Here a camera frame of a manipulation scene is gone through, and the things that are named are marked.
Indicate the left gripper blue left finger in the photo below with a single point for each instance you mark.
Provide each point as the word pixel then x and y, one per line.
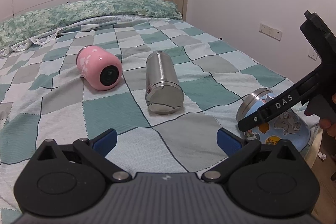
pixel 93 152

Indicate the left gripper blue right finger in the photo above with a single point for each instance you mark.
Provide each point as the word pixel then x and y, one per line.
pixel 239 151

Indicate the blue sticker-covered steel cup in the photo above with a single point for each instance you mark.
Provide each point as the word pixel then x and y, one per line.
pixel 287 125

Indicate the right hand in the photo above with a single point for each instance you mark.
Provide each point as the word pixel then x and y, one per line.
pixel 321 107

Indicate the checkered green grey bedsheet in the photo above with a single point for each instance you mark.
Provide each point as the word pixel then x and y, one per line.
pixel 166 164

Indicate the pink ceramic mug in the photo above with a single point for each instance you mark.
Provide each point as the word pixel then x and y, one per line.
pixel 101 69

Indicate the stainless steel cylinder bottle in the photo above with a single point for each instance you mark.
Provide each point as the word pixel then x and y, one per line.
pixel 163 92

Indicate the green floral duvet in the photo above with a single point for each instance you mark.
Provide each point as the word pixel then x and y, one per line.
pixel 40 26

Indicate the white wall socket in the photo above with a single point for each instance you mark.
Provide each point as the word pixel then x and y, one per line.
pixel 312 54
pixel 271 32

